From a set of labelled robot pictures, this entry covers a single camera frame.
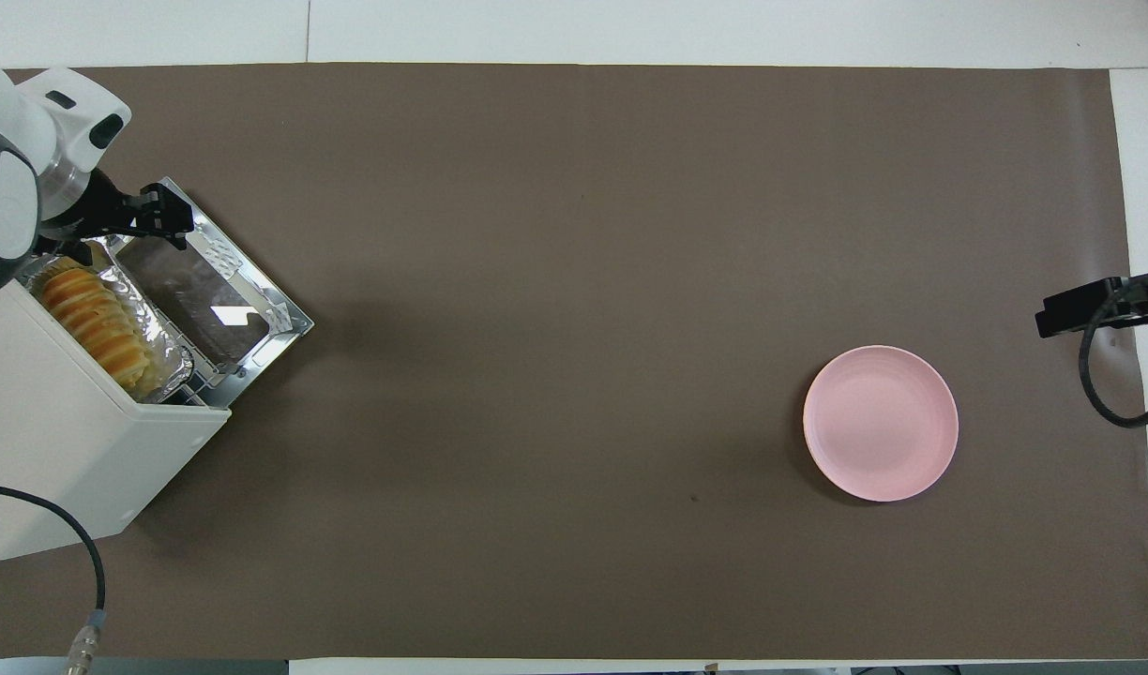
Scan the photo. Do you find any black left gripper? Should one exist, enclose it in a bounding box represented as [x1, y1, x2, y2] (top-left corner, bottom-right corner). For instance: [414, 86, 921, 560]
[39, 167, 196, 250]

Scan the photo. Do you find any sliced yellow bread loaf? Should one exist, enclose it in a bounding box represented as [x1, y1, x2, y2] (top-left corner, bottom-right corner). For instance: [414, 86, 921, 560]
[41, 267, 153, 390]

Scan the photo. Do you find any aluminium foil tray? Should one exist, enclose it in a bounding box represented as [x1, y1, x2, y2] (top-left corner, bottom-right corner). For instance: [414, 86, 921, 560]
[16, 234, 197, 406]

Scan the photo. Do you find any glass oven door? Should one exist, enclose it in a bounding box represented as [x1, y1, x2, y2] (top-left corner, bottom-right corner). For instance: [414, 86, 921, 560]
[105, 176, 315, 409]

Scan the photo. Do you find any cream toaster oven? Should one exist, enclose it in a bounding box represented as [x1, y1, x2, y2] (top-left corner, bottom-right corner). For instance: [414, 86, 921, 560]
[0, 272, 233, 562]

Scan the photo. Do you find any pink round plate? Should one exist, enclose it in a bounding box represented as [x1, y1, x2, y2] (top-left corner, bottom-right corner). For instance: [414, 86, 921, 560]
[803, 345, 959, 503]

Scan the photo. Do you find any brown table mat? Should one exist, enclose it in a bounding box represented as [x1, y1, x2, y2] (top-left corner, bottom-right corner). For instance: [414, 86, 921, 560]
[0, 62, 1148, 662]

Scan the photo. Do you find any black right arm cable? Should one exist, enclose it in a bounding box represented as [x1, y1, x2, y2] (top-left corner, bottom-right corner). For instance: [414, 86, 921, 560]
[1079, 272, 1148, 429]

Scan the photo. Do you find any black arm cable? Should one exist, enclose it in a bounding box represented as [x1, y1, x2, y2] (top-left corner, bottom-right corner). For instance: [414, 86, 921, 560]
[0, 481, 107, 675]
[1079, 272, 1148, 429]

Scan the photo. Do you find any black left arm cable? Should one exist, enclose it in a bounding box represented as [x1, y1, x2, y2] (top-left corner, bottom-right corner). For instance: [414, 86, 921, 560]
[0, 481, 107, 675]

